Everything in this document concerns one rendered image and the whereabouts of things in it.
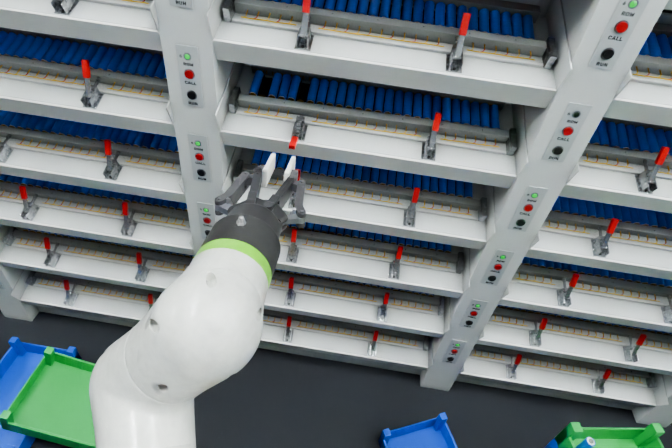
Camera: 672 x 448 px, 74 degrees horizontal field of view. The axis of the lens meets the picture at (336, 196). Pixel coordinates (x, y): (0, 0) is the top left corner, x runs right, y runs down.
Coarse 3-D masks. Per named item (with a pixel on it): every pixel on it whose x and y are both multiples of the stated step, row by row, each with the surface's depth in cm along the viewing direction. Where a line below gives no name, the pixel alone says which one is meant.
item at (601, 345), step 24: (504, 312) 127; (528, 312) 128; (480, 336) 123; (504, 336) 126; (528, 336) 126; (552, 336) 127; (576, 336) 126; (600, 336) 127; (624, 336) 127; (648, 336) 126; (600, 360) 125; (624, 360) 124; (648, 360) 125
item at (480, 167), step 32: (224, 96) 89; (224, 128) 91; (256, 128) 91; (288, 128) 92; (320, 128) 92; (384, 128) 93; (512, 128) 91; (352, 160) 92; (384, 160) 91; (416, 160) 89; (448, 160) 90; (480, 160) 90; (512, 160) 91
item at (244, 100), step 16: (240, 96) 92; (256, 96) 92; (256, 112) 92; (288, 112) 92; (304, 112) 92; (320, 112) 92; (336, 112) 91; (352, 112) 92; (368, 112) 92; (400, 128) 93; (416, 128) 92; (448, 128) 91; (464, 128) 91; (480, 128) 91; (496, 128) 92; (480, 144) 91
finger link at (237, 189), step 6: (240, 174) 70; (246, 174) 70; (240, 180) 68; (234, 186) 66; (240, 186) 67; (246, 186) 70; (228, 192) 65; (234, 192) 65; (240, 192) 68; (216, 198) 63; (222, 198) 63; (234, 198) 66; (216, 204) 63; (222, 204) 63; (234, 204) 66
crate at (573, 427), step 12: (564, 432) 94; (576, 432) 91; (588, 432) 95; (600, 432) 96; (612, 432) 96; (624, 432) 96; (636, 432) 96; (648, 432) 95; (660, 432) 93; (564, 444) 94; (576, 444) 97; (600, 444) 97; (612, 444) 97; (624, 444) 98; (636, 444) 98; (648, 444) 96; (660, 444) 93
